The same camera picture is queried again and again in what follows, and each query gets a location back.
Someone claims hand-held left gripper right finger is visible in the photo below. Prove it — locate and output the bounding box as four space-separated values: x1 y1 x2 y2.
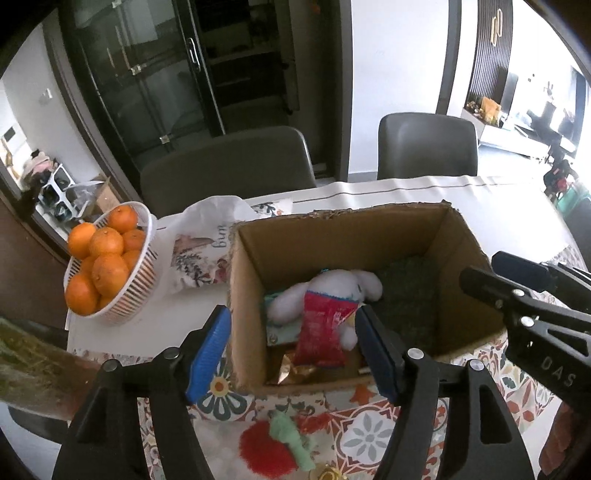
355 305 541 480

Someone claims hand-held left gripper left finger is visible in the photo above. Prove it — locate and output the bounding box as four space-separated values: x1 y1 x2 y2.
51 305 232 480

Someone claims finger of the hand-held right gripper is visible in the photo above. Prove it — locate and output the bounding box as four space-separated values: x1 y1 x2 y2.
492 251 591 315
459 267 591 333

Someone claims large red snack packet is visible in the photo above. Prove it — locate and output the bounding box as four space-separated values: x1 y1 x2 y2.
294 292 360 368

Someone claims green scouring cloth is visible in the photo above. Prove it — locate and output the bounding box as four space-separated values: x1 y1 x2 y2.
376 258 444 354

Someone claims brown cardboard box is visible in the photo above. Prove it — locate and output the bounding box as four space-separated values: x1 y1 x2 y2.
228 200 509 398

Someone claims blue pocket tissue pack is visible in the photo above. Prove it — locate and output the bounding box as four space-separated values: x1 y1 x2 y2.
264 292 305 346

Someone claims gold foil wrapper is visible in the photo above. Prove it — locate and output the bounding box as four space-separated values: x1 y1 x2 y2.
276 353 320 385

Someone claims white plush bunny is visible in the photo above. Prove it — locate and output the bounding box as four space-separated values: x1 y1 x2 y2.
268 269 384 349

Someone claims person's right forearm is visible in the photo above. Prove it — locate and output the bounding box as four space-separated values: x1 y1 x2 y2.
538 399 587 476

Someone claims patterned tablecloth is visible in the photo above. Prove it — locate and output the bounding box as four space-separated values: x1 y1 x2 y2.
67 174 591 480

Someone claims white plastic basket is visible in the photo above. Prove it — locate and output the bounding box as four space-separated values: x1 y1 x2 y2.
64 201 158 325

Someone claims floral fabric tissue box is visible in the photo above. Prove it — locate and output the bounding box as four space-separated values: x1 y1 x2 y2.
171 196 294 294

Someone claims red plush strawberry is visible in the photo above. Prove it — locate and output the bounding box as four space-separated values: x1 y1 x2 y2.
239 411 319 478

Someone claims pile of oranges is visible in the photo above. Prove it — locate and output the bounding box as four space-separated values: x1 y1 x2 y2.
65 205 147 317

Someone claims white low cabinet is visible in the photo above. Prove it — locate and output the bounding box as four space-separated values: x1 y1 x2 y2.
462 108 551 158

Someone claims yellow bag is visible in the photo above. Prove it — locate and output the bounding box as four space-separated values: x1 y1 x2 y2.
480 97 502 123

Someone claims glass vase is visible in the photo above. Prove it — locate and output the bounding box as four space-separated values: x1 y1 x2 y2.
0 316 103 422

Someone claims shoe rack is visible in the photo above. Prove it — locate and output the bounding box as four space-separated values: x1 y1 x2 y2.
39 164 78 217

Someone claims dark glass sliding door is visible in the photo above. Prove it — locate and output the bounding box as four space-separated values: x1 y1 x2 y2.
46 0 298 178

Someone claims dark slatted wall panel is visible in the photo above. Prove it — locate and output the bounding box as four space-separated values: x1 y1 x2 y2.
466 0 514 100

